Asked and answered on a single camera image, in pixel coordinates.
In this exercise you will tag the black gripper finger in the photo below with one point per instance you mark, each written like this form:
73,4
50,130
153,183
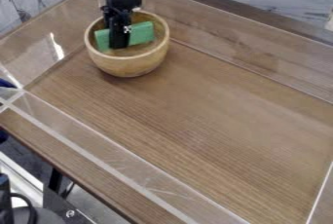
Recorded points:
119,31

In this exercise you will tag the green rectangular block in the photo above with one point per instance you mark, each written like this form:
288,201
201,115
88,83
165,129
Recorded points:
141,35

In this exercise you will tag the light brown wooden bowl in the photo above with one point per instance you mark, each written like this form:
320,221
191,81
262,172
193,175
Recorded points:
137,59

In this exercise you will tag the blue object at edge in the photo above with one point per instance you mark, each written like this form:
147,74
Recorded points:
5,84

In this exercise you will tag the black table leg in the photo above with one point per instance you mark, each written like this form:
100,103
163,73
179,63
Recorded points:
54,181

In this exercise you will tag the clear acrylic tray wall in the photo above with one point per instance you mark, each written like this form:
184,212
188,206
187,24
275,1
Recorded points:
219,139

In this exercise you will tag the black metal base plate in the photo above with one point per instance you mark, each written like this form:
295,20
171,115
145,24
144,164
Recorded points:
62,208

